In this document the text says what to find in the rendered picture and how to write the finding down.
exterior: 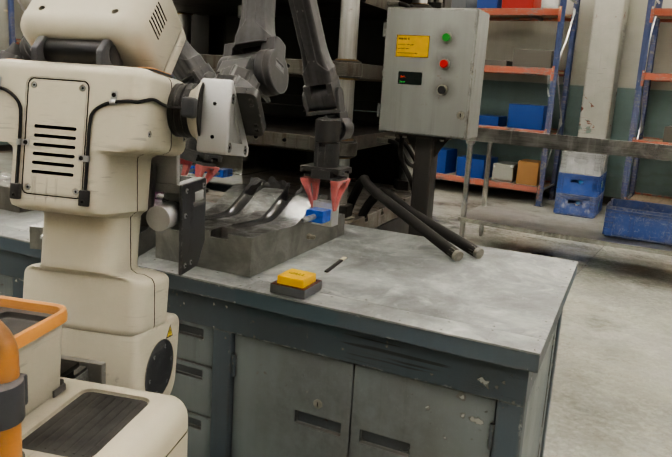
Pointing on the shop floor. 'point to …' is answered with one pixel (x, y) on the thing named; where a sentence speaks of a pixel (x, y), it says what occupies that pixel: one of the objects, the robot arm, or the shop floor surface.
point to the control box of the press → (431, 86)
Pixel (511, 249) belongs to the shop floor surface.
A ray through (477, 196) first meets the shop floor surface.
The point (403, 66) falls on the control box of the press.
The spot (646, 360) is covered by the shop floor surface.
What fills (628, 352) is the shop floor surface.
